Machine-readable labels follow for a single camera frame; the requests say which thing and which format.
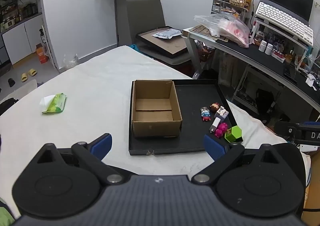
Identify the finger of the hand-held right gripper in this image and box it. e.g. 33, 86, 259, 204
275, 121, 298, 143

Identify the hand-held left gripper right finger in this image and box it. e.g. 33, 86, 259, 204
191, 135, 304, 184

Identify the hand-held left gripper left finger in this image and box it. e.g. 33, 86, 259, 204
32, 133, 124, 184

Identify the pink dinosaur toy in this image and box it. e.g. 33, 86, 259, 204
214, 122, 228, 139

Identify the green hexagonal cup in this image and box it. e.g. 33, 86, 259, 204
224, 126, 242, 143

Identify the purple cube bunny toy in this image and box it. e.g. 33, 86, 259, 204
214, 106, 229, 123

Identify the black shallow tray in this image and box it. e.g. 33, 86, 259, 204
128, 79, 244, 156

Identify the brown cardboard box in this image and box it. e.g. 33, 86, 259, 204
131, 79, 183, 138

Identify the blue and red figure toy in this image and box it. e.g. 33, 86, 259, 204
200, 107, 211, 121

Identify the green wet wipes packet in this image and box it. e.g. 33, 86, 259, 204
40, 93, 67, 114

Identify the amber bottle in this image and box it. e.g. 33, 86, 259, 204
286, 49, 296, 64

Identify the black desk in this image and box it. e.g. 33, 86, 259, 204
182, 25, 320, 112

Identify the red basket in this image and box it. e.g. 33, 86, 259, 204
197, 45, 216, 63

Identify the clear monitor riser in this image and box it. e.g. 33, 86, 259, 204
250, 15, 316, 50

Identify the orange box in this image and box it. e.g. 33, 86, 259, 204
36, 44, 49, 64

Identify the white keyboard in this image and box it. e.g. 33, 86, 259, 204
254, 2, 314, 42

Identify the brown board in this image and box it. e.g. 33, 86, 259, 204
189, 24, 229, 42

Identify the clear plastic bag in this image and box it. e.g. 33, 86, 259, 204
194, 13, 251, 48

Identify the green cloth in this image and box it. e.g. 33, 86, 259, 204
0, 206, 15, 226

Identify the white mail packet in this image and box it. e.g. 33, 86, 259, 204
152, 29, 182, 39

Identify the grey door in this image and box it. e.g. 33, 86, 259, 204
114, 0, 161, 47

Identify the white cabinet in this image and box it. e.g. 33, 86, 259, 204
0, 13, 48, 66

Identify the grey chair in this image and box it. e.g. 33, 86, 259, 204
126, 0, 192, 65

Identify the wicker basket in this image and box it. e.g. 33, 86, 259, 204
229, 0, 248, 8

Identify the small drawer organizer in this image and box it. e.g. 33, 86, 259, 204
211, 0, 248, 20

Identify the black picture frame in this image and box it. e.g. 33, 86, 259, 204
136, 26, 191, 59

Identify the white wire rack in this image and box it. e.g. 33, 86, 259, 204
39, 24, 57, 69

